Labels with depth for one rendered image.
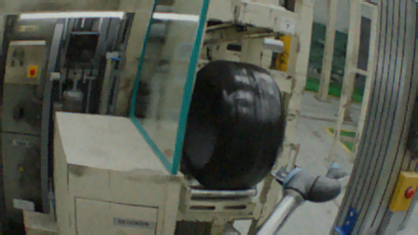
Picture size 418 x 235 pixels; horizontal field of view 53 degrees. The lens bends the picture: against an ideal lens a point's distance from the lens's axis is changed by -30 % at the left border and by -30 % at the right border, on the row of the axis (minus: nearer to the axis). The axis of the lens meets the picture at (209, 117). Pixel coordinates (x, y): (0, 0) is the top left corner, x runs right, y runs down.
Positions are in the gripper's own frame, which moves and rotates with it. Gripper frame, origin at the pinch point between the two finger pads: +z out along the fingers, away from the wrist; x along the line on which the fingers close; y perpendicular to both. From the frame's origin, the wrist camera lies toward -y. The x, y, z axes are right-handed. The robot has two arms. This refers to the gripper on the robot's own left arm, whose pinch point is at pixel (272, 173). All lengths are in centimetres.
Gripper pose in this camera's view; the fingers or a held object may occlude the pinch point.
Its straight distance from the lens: 256.5
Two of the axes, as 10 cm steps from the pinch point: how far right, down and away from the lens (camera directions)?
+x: -5.4, 4.5, -7.2
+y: 1.2, -8.0, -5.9
